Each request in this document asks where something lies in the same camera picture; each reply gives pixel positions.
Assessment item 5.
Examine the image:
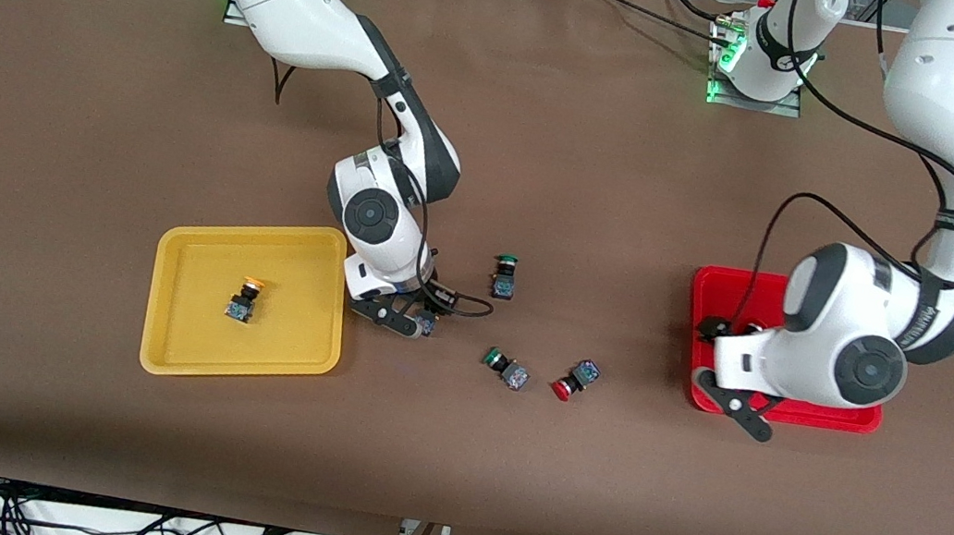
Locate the red plastic tray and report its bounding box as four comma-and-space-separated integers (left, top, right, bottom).
675, 262, 901, 438

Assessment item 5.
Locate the yellow plastic tray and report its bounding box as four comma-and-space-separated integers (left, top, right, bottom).
137, 203, 359, 400

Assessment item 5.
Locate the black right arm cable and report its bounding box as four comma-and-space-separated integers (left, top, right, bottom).
347, 94, 521, 322

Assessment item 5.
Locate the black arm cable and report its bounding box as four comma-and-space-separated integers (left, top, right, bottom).
724, 0, 954, 372
347, 94, 521, 322

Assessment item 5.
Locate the green push button switch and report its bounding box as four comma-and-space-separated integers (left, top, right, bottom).
479, 347, 534, 395
489, 252, 522, 303

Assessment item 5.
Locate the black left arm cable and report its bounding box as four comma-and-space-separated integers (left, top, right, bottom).
724, 0, 954, 372

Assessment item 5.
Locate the black table cable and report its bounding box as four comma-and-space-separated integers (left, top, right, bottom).
551, 0, 740, 51

